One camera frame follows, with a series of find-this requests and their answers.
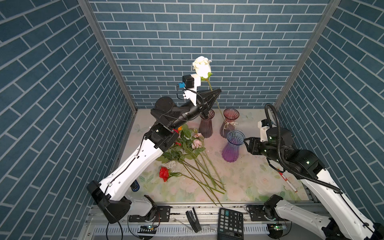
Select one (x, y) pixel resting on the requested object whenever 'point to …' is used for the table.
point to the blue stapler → (135, 186)
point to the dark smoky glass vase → (205, 126)
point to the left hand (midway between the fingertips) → (220, 92)
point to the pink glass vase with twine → (230, 114)
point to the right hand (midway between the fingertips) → (246, 138)
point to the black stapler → (193, 220)
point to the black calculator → (230, 225)
